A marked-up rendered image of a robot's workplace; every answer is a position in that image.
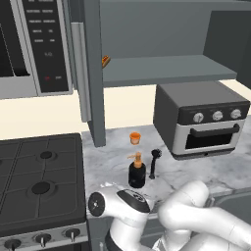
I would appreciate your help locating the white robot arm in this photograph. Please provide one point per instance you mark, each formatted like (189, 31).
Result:
(183, 217)

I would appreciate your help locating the black dish brush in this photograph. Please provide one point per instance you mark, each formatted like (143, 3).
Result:
(154, 161)

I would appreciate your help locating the black soap dispenser orange pump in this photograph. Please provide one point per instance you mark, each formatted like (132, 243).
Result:
(137, 173)

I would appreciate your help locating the grey open cabinet door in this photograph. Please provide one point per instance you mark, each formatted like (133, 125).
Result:
(93, 72)

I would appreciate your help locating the small orange cup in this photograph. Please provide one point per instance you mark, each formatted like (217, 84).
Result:
(135, 138)

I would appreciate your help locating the orange food item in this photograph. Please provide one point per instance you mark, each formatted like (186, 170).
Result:
(105, 60)

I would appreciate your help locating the silver toaster oven knob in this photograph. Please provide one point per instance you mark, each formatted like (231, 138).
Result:
(198, 117)
(235, 113)
(217, 115)

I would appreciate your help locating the grey toaster oven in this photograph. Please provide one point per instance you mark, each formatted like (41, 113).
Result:
(199, 121)

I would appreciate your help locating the black gas hob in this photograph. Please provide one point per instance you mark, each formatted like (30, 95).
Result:
(39, 183)

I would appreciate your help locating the black hob knob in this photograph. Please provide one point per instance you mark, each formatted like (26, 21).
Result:
(72, 233)
(42, 239)
(12, 243)

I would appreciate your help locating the silver black microwave oven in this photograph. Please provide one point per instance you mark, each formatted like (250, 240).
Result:
(36, 45)

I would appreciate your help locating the grey wall cabinet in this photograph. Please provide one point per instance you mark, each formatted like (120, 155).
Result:
(173, 42)

